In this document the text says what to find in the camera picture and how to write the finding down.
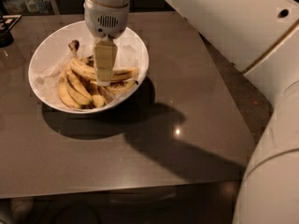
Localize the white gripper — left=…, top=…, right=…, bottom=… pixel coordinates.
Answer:
left=84, top=0, right=129, bottom=86

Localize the long top yellow banana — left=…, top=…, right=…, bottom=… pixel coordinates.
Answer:
left=68, top=40, right=138, bottom=82

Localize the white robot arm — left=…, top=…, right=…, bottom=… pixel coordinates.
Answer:
left=164, top=0, right=299, bottom=224

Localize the spotted right banana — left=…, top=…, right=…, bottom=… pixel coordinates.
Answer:
left=106, top=79, right=137, bottom=94

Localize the left inner yellow banana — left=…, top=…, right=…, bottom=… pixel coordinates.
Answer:
left=65, top=65, right=93, bottom=105

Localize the small bottom banana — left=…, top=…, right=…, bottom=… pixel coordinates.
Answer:
left=88, top=82, right=106, bottom=107

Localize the white bowl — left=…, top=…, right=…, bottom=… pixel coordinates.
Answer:
left=39, top=21, right=148, bottom=114

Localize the left outer yellow banana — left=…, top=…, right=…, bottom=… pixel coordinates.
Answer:
left=57, top=70, right=80, bottom=109

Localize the white paper in bowl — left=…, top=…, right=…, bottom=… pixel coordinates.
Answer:
left=28, top=43, right=149, bottom=113

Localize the black object at left edge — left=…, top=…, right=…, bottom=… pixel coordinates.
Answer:
left=0, top=15, right=21, bottom=48

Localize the shelf with bottles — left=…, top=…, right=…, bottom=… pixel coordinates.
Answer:
left=0, top=0, right=59, bottom=16

